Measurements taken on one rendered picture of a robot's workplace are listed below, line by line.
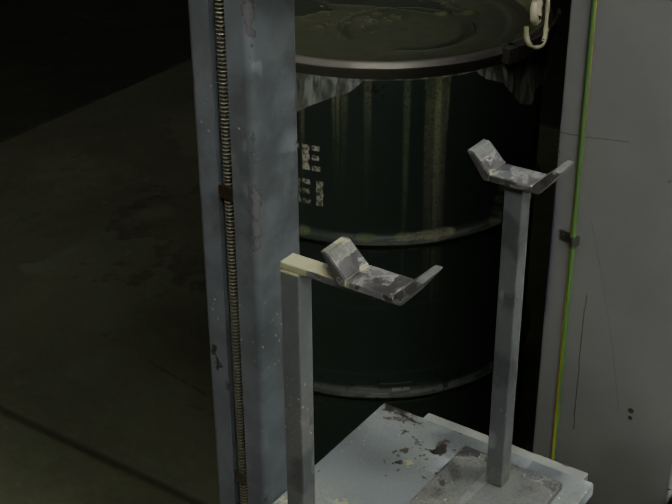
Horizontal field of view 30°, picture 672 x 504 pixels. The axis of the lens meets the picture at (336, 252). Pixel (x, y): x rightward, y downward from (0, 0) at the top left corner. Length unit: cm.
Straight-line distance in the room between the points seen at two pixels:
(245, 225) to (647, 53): 52
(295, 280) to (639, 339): 66
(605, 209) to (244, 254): 53
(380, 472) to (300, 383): 27
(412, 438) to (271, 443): 17
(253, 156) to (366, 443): 36
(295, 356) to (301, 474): 10
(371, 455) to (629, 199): 42
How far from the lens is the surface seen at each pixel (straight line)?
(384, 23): 210
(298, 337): 89
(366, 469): 116
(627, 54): 133
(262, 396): 106
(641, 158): 136
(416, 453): 118
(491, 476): 114
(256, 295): 101
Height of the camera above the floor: 151
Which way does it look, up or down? 28 degrees down
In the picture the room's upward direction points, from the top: straight up
